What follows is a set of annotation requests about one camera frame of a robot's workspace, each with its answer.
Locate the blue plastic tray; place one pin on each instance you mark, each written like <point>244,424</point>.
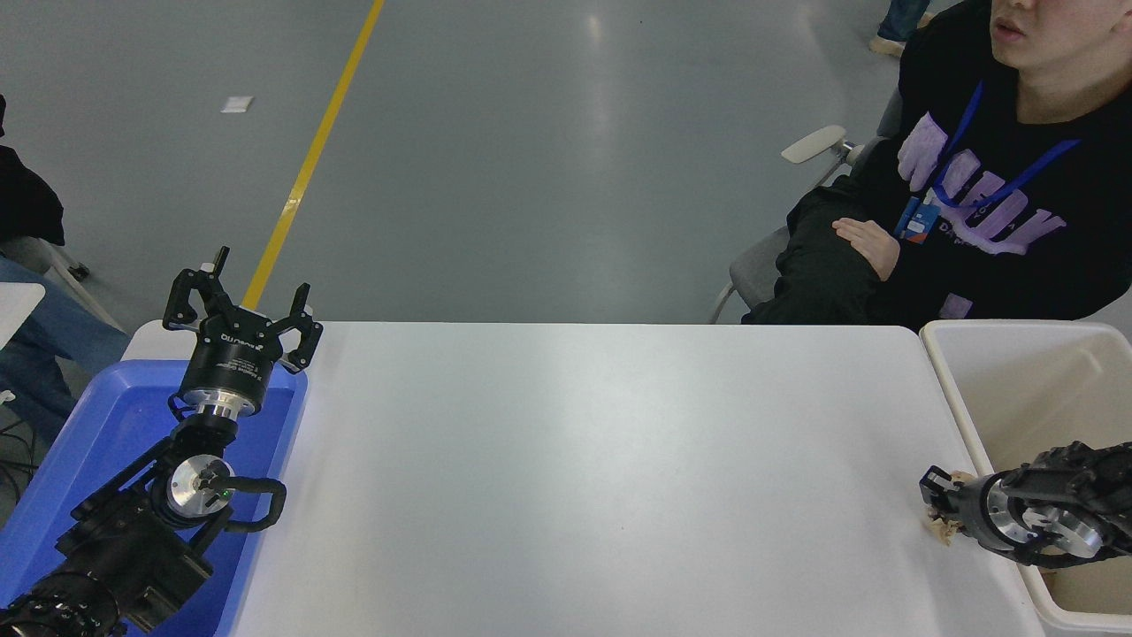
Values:
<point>106,416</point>

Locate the standing person's legs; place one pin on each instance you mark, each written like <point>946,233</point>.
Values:
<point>902,18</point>

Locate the white-legged wheeled chair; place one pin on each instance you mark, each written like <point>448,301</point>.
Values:
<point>64,261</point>

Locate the person's left hand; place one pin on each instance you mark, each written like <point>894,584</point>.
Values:
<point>871,243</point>

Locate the tan paper ball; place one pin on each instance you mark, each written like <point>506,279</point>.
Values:
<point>939,529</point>

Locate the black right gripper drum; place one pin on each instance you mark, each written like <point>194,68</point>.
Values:
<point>971,509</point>

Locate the person beside bin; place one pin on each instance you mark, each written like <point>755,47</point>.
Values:
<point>1017,265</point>

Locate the grey chair with white armrest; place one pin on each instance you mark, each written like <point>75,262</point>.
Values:
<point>752,270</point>

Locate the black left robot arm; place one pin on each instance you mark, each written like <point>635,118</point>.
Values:
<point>133,548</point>

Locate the person beside blue tray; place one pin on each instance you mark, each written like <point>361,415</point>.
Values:
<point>26,336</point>

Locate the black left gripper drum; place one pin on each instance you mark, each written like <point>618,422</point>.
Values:
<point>230,363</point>

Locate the large pale plastic bin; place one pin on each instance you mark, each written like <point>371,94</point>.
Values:
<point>1026,398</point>

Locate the white paper scrap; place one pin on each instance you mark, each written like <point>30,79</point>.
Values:
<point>237,103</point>

